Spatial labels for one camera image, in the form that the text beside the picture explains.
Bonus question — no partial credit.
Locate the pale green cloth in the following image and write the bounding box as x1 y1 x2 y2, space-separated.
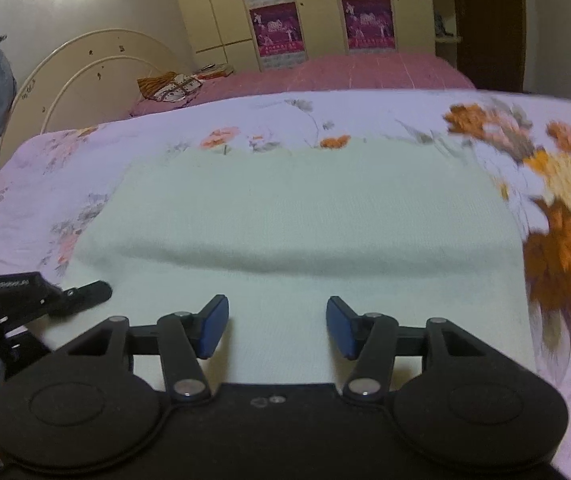
42 139 535 384

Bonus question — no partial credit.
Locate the pink floral bedsheet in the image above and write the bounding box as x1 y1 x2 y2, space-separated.
0 90 571 478

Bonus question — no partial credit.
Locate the cream curved headboard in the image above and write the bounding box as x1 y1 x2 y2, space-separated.
0 28 194 168

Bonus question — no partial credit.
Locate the pink checked bedspread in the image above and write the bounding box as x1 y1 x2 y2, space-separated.
128 52 473 117

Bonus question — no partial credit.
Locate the yellow wardrobe with posters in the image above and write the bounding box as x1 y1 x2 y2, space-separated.
178 0 435 72

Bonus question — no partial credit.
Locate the open yellow shelf unit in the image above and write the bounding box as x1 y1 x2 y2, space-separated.
432 0 462 68

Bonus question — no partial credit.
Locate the dark wooden door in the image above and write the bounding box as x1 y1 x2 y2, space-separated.
456 0 526 92

